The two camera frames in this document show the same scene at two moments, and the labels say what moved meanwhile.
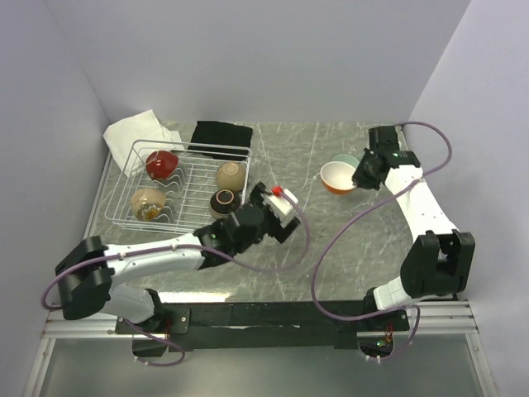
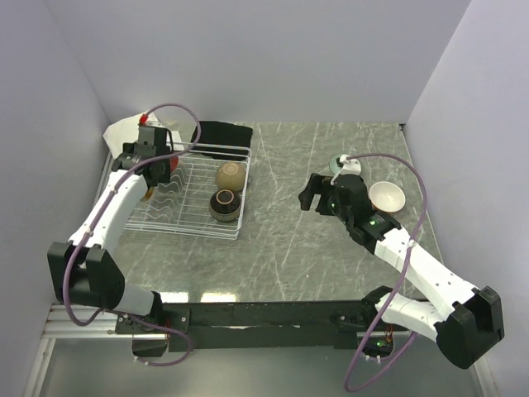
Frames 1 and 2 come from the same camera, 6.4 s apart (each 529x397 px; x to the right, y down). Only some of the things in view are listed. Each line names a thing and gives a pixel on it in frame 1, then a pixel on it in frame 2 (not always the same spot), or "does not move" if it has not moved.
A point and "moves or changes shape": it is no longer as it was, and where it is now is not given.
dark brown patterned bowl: [223, 202] does not move
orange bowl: [336, 177] moves or changes shape
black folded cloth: [221, 133] does not move
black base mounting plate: [307, 323] does not move
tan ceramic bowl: [230, 175] does not move
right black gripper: [359, 178] to [318, 184]
